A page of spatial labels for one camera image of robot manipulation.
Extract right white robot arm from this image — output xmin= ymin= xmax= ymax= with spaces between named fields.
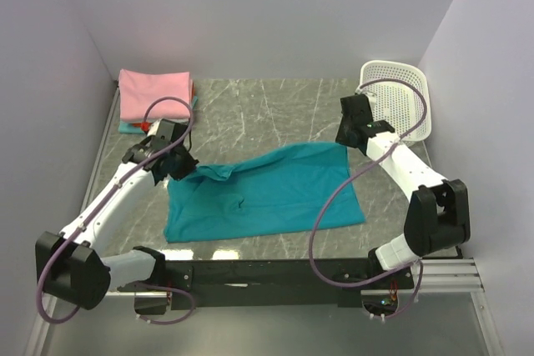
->
xmin=336 ymin=94 xmax=471 ymax=288

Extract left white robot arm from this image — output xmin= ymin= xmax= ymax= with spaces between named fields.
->
xmin=35 ymin=119 xmax=197 ymax=310

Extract white perforated plastic basket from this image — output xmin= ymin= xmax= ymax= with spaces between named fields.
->
xmin=360 ymin=60 xmax=431 ymax=143

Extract pink folded t-shirt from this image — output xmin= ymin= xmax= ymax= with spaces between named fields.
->
xmin=118 ymin=69 xmax=193 ymax=123

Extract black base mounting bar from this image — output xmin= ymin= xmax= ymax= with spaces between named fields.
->
xmin=116 ymin=258 xmax=416 ymax=316

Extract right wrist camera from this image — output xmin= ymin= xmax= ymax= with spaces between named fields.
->
xmin=355 ymin=88 xmax=377 ymax=110

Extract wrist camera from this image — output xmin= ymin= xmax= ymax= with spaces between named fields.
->
xmin=140 ymin=119 xmax=161 ymax=136
xmin=355 ymin=88 xmax=377 ymax=110

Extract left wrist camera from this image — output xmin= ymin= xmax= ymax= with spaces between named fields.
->
xmin=140 ymin=119 xmax=161 ymax=136

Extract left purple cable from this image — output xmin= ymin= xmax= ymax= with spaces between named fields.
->
xmin=36 ymin=97 xmax=195 ymax=326

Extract purple cable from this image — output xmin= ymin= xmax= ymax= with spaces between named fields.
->
xmin=36 ymin=97 xmax=195 ymax=326
xmin=308 ymin=79 xmax=429 ymax=323

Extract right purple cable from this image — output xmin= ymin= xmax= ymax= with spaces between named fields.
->
xmin=308 ymin=79 xmax=429 ymax=323

